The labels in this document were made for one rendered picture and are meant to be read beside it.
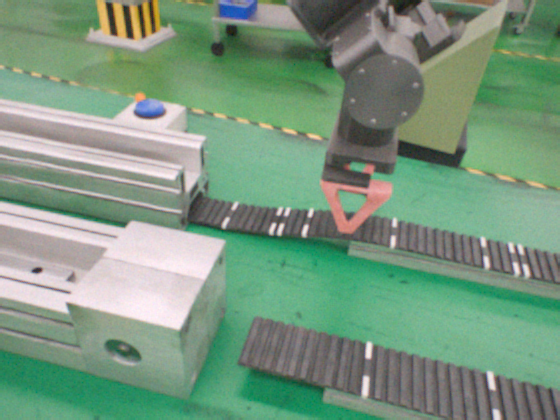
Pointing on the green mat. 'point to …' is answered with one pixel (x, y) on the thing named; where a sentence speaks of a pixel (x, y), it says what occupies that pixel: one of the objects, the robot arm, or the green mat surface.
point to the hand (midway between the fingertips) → (350, 205)
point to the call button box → (177, 121)
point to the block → (151, 308)
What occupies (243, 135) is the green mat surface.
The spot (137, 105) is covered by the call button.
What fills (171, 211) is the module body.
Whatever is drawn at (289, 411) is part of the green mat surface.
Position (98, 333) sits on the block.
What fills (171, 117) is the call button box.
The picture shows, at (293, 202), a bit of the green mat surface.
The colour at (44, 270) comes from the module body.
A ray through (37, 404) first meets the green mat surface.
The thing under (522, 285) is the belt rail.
